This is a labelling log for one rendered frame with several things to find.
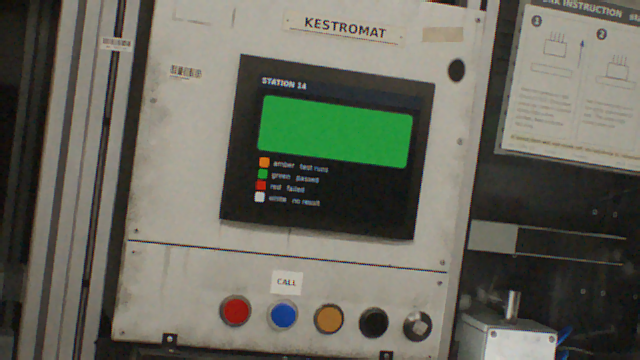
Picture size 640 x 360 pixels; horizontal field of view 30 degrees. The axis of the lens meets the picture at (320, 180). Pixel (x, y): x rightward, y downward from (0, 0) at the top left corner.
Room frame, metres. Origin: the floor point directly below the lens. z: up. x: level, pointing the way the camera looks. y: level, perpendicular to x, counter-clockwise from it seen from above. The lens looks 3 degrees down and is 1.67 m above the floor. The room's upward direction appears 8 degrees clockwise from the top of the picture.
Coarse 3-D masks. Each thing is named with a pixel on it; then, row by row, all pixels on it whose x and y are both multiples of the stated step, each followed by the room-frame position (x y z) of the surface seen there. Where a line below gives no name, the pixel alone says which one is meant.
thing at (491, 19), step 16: (464, 0) 1.56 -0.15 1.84; (480, 0) 1.56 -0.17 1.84; (496, 0) 1.56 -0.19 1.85; (496, 16) 1.56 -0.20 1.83; (480, 64) 1.55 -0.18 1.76; (480, 80) 1.56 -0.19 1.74; (480, 96) 1.56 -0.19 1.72; (480, 112) 1.56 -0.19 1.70; (480, 128) 1.56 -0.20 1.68; (464, 176) 1.55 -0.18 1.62; (464, 192) 1.56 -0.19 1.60; (464, 208) 1.56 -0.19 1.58; (464, 224) 1.56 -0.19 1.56; (464, 240) 1.56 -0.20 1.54; (448, 272) 1.56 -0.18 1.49; (448, 288) 1.55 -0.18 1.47; (448, 304) 1.56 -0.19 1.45; (448, 320) 1.56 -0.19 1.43; (448, 336) 1.56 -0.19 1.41; (448, 352) 1.56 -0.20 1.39
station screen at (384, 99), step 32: (288, 96) 1.45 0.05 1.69; (320, 96) 1.46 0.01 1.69; (352, 96) 1.47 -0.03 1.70; (384, 96) 1.48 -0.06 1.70; (416, 96) 1.50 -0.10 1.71; (256, 128) 1.44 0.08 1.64; (416, 128) 1.50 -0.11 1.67; (256, 160) 1.44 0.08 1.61; (288, 160) 1.45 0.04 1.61; (320, 160) 1.46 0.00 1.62; (352, 160) 1.48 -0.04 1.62; (256, 192) 1.44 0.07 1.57; (288, 192) 1.45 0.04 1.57; (320, 192) 1.47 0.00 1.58; (352, 192) 1.48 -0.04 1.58; (384, 192) 1.49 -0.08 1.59
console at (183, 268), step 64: (192, 0) 1.43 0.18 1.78; (256, 0) 1.46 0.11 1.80; (320, 0) 1.48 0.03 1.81; (384, 0) 1.50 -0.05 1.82; (192, 64) 1.44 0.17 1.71; (256, 64) 1.45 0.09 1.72; (320, 64) 1.48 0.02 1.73; (384, 64) 1.51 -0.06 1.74; (448, 64) 1.53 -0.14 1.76; (128, 128) 1.59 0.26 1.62; (192, 128) 1.44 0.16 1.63; (448, 128) 1.53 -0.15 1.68; (128, 192) 1.51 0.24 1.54; (192, 192) 1.44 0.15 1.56; (448, 192) 1.54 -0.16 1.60; (128, 256) 1.42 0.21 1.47; (192, 256) 1.45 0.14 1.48; (256, 256) 1.47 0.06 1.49; (320, 256) 1.49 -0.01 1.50; (384, 256) 1.52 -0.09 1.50; (448, 256) 1.54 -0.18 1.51; (128, 320) 1.43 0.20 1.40; (192, 320) 1.45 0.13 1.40; (256, 320) 1.47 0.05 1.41; (320, 320) 1.49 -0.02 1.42; (384, 320) 1.51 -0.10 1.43
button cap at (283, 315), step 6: (276, 306) 1.47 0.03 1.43; (282, 306) 1.47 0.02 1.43; (288, 306) 1.47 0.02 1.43; (276, 312) 1.47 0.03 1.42; (282, 312) 1.47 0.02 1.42; (288, 312) 1.47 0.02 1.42; (294, 312) 1.48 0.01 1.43; (276, 318) 1.47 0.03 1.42; (282, 318) 1.47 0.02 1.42; (288, 318) 1.47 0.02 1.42; (294, 318) 1.48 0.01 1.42; (276, 324) 1.47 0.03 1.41; (282, 324) 1.47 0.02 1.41; (288, 324) 1.47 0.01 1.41
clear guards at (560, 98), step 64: (512, 0) 1.56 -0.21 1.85; (576, 0) 1.59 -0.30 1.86; (512, 64) 1.57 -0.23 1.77; (576, 64) 1.59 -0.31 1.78; (512, 128) 1.57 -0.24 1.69; (576, 128) 1.60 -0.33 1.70; (512, 192) 1.57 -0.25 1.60; (576, 192) 1.60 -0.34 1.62; (512, 256) 1.58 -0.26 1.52; (576, 256) 1.61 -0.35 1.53; (512, 320) 1.58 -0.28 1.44; (576, 320) 1.61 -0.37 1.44
